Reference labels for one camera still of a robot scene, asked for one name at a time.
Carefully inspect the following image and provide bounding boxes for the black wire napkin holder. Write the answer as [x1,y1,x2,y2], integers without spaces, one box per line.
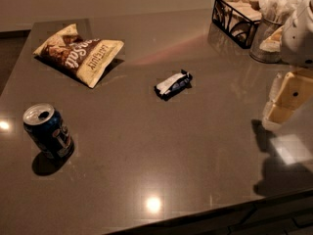
[212,0,261,49]

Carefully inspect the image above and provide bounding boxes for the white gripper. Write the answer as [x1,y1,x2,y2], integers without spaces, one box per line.
[262,66,313,130]

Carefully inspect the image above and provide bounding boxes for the blue soda can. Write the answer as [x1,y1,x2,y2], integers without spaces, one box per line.
[22,103,74,161]

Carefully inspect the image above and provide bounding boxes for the blueberry rxbar dark wrapper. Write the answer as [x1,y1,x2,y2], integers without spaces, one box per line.
[155,70,193,100]

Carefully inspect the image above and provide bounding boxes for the brown and cream chip bag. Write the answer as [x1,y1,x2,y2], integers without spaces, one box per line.
[33,23,124,88]

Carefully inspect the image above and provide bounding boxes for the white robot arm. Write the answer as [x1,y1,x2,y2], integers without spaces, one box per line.
[262,0,313,131]

